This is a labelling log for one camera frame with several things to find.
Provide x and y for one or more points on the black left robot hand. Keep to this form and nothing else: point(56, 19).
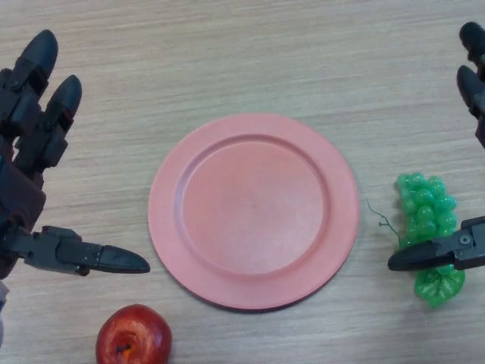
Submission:
point(22, 189)

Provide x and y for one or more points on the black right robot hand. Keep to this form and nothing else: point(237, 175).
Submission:
point(435, 254)

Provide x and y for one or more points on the green grape bunch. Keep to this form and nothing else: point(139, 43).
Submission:
point(424, 204)

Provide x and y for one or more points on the pink round plate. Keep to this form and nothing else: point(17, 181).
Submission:
point(254, 212)

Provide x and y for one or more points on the red apple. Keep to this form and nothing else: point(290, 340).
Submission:
point(132, 337)

